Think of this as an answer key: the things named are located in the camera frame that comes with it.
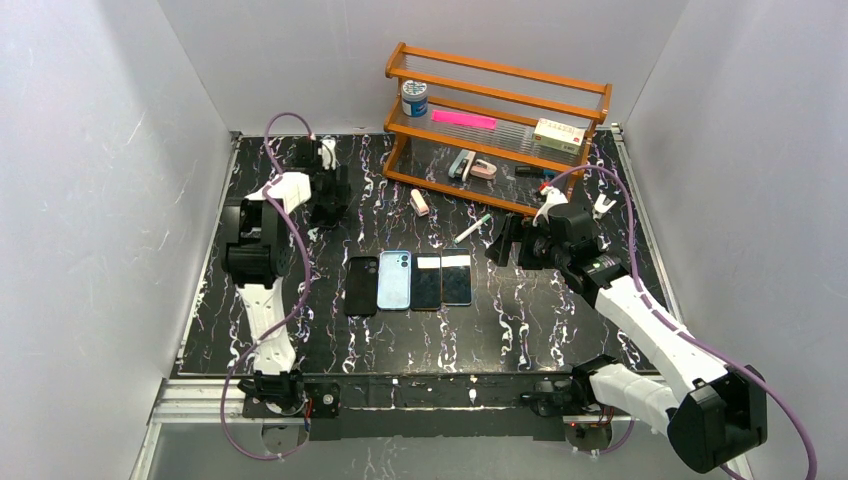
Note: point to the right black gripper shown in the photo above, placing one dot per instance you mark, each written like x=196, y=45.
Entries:
x=515, y=240

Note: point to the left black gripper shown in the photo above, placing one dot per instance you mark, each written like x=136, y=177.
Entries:
x=328, y=198

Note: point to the phone with black screen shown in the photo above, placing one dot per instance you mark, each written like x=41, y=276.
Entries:
x=426, y=282

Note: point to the light blue phone case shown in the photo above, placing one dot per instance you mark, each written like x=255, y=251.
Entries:
x=394, y=276

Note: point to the black phone case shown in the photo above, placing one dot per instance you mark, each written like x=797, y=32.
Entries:
x=361, y=285

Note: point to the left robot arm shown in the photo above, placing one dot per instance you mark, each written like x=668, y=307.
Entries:
x=254, y=235

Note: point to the green white pen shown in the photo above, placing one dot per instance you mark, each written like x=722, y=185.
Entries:
x=472, y=228

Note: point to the pink white stapler on shelf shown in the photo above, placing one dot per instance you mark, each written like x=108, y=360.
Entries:
x=483, y=170

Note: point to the black blue marker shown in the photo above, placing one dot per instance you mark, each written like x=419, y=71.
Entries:
x=525, y=171

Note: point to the small pink stapler on table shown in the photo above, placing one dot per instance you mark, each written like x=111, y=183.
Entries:
x=418, y=203

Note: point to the teal white stapler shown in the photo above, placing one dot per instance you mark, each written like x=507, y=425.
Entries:
x=461, y=166

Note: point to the white staple remover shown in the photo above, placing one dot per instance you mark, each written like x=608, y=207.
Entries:
x=602, y=206

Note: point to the orange wooden two-tier shelf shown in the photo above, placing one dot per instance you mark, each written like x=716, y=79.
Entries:
x=517, y=97

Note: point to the blue white round jar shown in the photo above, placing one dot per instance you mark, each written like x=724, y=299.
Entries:
x=414, y=98

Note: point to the white red cardboard box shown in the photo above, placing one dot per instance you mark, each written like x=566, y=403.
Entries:
x=559, y=136

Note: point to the pink flat ruler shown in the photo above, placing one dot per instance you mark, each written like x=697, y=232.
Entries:
x=464, y=119

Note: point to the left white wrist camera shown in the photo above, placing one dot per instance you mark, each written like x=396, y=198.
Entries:
x=327, y=151

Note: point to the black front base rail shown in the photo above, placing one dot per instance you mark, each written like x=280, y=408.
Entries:
x=348, y=406

